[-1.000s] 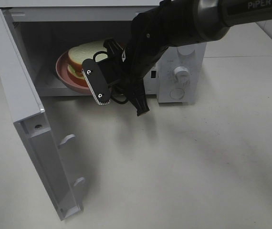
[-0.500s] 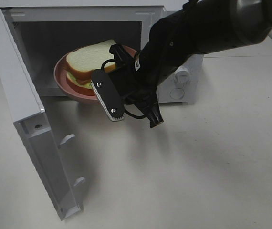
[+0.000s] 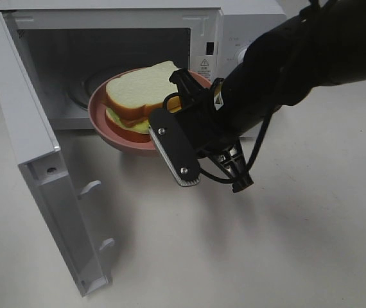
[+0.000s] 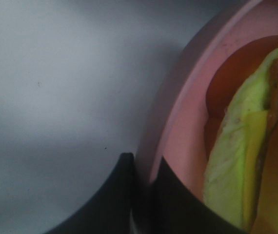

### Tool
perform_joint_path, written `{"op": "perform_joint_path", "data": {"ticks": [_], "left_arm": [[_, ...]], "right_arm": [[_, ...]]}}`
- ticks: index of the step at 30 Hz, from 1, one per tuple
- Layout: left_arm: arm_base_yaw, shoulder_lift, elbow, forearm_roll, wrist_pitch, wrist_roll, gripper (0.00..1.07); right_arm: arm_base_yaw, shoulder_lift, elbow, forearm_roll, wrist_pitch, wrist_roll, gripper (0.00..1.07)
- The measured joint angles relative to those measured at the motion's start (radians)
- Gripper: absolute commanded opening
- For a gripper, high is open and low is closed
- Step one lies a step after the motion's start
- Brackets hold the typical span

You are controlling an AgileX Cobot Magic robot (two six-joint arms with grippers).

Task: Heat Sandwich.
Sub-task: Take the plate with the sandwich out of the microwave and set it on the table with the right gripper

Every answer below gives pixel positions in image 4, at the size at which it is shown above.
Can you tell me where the white microwave oven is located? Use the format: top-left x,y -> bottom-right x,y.
0,0 -> 231,234

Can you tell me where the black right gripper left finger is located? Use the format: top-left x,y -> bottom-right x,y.
47,153 -> 134,234

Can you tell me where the white bread sandwich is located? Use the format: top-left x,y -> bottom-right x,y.
203,36 -> 278,234

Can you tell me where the pink round plate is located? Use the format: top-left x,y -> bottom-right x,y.
135,0 -> 278,198

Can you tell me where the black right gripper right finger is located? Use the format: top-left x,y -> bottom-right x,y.
131,156 -> 247,234

